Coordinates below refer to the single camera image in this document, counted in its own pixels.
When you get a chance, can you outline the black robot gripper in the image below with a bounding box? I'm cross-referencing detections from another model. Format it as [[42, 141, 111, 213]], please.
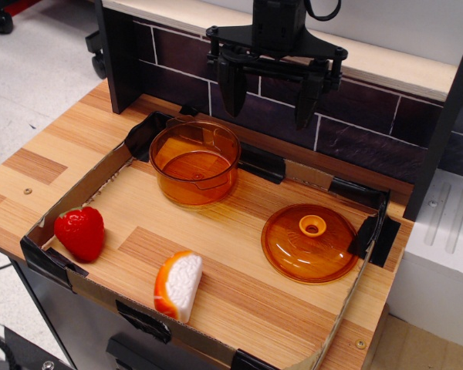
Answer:
[[206, 1, 348, 130]]

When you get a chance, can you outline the salmon sushi toy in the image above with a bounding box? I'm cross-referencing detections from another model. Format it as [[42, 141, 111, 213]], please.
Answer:
[[154, 251, 203, 323]]

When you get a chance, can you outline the orange transparent plastic pot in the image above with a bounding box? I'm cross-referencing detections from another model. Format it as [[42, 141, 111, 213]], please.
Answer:
[[149, 116, 242, 207]]

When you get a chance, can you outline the cardboard fence with black tape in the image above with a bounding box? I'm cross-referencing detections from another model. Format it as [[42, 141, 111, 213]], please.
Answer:
[[21, 113, 399, 369]]

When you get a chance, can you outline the orange transparent pot lid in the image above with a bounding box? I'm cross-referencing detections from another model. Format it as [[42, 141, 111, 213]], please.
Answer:
[[261, 203, 360, 284]]

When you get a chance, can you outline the brick pattern back panel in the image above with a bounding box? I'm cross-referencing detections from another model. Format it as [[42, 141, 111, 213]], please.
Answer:
[[133, 18, 443, 183]]

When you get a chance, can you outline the black chair caster wheel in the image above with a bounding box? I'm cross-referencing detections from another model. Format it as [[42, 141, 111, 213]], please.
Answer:
[[85, 30, 106, 79]]

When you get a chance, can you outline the red plastic strawberry toy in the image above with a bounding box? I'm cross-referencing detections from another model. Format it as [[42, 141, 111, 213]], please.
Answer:
[[54, 207, 105, 262]]

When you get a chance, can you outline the white grooved side unit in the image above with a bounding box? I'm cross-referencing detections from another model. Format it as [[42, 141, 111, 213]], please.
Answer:
[[387, 170, 463, 346]]

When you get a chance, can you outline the black caster wheel far left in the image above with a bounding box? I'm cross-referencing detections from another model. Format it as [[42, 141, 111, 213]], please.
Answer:
[[0, 0, 14, 35]]

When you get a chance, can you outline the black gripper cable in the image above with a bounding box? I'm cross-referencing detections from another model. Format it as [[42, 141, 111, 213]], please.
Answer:
[[302, 0, 342, 22]]

